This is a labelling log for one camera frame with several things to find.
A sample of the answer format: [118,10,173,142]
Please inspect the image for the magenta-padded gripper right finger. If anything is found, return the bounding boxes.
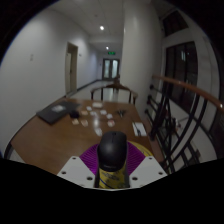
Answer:
[127,142,168,190]

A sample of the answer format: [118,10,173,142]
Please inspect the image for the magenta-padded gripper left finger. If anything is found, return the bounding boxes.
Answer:
[56,143,101,189]

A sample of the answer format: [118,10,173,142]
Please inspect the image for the black computer mouse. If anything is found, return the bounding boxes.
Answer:
[96,130,130,173]

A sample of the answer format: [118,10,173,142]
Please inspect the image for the white paper sheet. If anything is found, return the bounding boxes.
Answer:
[131,121,148,138]

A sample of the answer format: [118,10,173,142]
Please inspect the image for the small black box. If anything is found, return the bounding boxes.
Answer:
[68,109,81,120]

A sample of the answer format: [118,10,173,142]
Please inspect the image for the small pink card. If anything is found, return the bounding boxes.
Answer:
[106,119,117,129]

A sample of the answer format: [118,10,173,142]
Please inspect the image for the dark grey closed laptop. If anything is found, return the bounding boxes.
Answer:
[35,100,82,126]

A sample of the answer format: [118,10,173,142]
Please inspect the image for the black scissors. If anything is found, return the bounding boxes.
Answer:
[116,109,128,119]

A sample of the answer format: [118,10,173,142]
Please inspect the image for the wooden chair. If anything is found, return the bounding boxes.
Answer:
[89,74,140,106]

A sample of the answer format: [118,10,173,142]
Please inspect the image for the wooden handrail black metal railing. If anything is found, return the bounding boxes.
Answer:
[144,73,224,175]

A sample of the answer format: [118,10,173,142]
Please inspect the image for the beige side door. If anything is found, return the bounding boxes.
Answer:
[64,41,80,96]

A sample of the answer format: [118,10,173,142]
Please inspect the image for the large dark window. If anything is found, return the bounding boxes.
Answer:
[163,40,200,115]

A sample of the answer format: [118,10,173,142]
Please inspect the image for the glass double door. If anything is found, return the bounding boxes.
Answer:
[101,57,121,81]

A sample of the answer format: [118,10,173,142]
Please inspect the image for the small dark transom window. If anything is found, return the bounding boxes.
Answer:
[161,9,190,38]

